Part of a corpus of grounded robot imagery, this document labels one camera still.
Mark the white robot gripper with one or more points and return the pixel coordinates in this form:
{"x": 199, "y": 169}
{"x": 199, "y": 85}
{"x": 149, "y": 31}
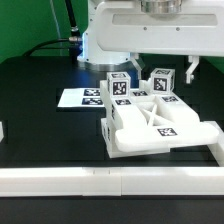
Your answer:
{"x": 197, "y": 30}

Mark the small white tagged cube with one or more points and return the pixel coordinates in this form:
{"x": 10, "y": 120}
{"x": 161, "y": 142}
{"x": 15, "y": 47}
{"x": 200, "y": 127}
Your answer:
{"x": 162, "y": 80}
{"x": 118, "y": 84}

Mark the white chair back frame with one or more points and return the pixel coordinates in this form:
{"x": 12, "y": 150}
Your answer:
{"x": 146, "y": 123}

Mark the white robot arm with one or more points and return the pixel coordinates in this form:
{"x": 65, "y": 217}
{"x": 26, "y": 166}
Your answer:
{"x": 93, "y": 54}

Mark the white marker base plate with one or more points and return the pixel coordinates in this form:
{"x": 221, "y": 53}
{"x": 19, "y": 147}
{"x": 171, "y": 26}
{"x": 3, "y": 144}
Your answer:
{"x": 80, "y": 97}

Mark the white right obstacle wall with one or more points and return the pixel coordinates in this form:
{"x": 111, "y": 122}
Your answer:
{"x": 217, "y": 149}

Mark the white obstacle wall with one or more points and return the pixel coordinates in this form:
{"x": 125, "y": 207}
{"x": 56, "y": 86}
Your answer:
{"x": 121, "y": 181}
{"x": 217, "y": 149}
{"x": 1, "y": 132}

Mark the white front obstacle wall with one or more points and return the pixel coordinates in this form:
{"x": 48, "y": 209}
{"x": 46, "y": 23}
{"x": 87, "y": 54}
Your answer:
{"x": 121, "y": 181}

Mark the white left obstacle wall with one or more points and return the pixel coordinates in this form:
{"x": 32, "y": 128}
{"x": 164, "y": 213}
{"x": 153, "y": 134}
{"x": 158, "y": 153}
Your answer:
{"x": 1, "y": 132}

